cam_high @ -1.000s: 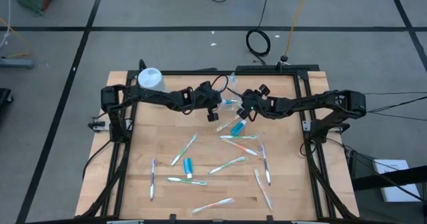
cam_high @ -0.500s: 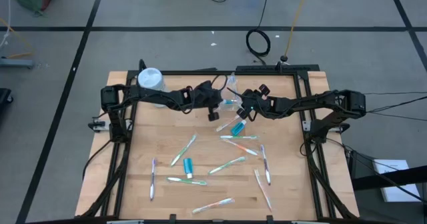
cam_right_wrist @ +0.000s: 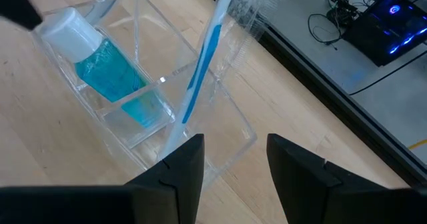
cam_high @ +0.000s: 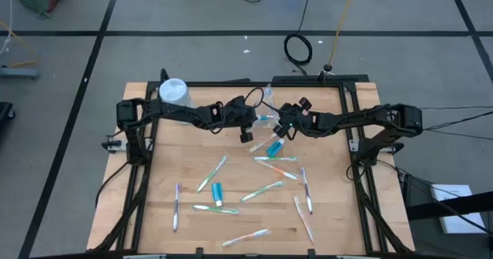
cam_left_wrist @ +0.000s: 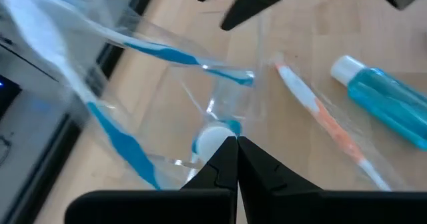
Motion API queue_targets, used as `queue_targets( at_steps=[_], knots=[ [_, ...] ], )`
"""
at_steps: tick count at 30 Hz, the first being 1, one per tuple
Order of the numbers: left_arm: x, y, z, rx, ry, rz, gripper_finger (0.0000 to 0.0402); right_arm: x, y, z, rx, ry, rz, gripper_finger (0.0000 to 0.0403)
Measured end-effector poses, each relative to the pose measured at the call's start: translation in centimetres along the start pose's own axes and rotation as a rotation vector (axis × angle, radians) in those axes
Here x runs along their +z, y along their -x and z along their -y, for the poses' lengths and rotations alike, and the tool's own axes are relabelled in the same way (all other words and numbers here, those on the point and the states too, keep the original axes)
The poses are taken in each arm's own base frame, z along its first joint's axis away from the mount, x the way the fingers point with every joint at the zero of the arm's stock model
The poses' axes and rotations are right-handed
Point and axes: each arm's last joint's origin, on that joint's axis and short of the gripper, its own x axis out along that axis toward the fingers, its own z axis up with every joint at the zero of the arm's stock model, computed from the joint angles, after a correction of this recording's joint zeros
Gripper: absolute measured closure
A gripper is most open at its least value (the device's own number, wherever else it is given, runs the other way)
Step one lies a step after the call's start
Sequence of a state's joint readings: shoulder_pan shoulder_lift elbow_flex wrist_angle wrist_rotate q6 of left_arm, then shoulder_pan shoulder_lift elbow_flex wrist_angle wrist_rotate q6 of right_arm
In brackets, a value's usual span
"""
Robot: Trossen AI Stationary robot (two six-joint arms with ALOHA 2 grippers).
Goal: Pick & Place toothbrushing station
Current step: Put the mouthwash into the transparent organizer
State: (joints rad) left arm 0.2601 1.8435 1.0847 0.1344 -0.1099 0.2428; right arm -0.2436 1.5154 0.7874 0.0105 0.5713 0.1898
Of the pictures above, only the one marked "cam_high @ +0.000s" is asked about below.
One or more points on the clear acrylic organizer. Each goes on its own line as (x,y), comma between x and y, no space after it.
(269,110)

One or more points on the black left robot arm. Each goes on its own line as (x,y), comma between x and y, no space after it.
(181,115)

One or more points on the white wrapped toothbrush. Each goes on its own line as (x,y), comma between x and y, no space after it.
(303,219)

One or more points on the grey metal floor base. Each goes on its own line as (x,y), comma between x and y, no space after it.
(19,73)

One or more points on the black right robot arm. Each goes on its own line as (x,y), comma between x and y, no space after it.
(358,118)

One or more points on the white plastic cup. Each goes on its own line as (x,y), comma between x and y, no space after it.
(173,91)

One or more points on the dark floor box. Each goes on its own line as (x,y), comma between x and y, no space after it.
(414,189)

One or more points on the long black bar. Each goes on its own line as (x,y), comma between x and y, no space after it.
(319,78)

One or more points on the black floor object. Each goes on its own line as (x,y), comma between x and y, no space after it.
(4,114)

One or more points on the white paper sheet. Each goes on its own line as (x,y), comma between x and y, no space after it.
(462,224)

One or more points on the blue toothbrush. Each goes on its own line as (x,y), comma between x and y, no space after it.
(268,93)

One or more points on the blue toothpaste tube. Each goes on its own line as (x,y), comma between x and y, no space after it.
(275,149)
(217,192)

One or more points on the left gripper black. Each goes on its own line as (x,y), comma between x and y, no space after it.
(240,116)

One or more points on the purple toothbrush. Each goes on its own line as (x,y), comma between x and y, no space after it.
(176,209)
(307,191)

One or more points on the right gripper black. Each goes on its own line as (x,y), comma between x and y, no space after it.
(298,120)

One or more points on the black aluminium table frame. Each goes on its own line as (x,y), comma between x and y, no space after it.
(246,84)

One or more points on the orange toothbrush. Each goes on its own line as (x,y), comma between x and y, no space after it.
(262,143)
(277,170)
(246,237)

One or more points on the teal mouthwash bottle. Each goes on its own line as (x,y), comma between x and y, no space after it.
(265,117)

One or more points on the black floor beam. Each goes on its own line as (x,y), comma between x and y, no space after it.
(454,204)

